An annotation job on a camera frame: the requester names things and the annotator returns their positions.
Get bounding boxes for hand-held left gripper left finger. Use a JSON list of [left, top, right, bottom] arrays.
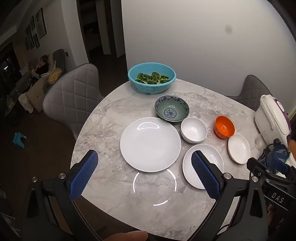
[[22, 149, 102, 241]]

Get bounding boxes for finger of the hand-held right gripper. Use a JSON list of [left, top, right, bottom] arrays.
[[266, 138, 290, 174], [246, 158, 270, 179]]

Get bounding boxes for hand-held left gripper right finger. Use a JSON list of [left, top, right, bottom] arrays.
[[191, 150, 270, 241]]

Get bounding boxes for medium white plate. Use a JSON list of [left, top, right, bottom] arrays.
[[182, 144, 224, 190]]

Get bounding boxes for white bowl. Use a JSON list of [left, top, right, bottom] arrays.
[[181, 117, 208, 143]]

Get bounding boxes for orange bowl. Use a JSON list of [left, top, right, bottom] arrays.
[[214, 115, 235, 139]]

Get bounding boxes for large white plate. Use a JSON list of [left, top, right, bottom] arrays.
[[120, 117, 182, 173]]

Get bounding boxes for person's right hand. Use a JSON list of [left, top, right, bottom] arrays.
[[267, 205, 277, 226]]

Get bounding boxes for person's left hand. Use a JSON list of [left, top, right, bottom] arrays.
[[109, 230, 148, 241]]

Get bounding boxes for clear drinking glass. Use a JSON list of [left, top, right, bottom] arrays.
[[255, 134, 266, 150]]

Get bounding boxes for small white deep plate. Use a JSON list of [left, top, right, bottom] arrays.
[[228, 134, 251, 164]]

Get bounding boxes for white purple rice cooker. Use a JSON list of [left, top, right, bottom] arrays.
[[254, 94, 292, 149]]

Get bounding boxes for teal plastic stool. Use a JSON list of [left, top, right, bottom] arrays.
[[13, 132, 27, 149]]

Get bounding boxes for grey quilted chair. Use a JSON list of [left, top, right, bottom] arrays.
[[53, 49, 67, 75], [225, 75, 273, 112], [42, 63, 104, 141]]

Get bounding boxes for blue patterned ceramic bowl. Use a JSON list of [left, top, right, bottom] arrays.
[[155, 95, 190, 122]]

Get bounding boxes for beige sofa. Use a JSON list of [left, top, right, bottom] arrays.
[[25, 76, 53, 113]]

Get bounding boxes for yellow snack bag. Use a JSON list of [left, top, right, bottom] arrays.
[[48, 67, 63, 85]]

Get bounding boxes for teal plastic colander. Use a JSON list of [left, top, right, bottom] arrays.
[[128, 62, 176, 94]]

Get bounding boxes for leafy green vegetables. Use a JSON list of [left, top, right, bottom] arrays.
[[135, 72, 170, 85]]

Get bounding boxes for large wall picture frame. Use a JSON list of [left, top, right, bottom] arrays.
[[35, 8, 47, 39]]

